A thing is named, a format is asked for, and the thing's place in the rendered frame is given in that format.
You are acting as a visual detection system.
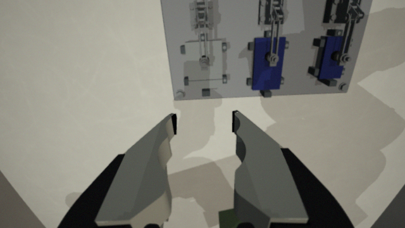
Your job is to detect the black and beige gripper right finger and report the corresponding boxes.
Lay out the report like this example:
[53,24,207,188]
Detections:
[232,110,354,228]

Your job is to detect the toggle clamp with red handle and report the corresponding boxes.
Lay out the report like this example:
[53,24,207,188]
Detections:
[258,0,285,67]
[323,0,365,66]

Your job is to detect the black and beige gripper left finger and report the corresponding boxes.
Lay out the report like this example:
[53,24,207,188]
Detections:
[57,113,177,228]

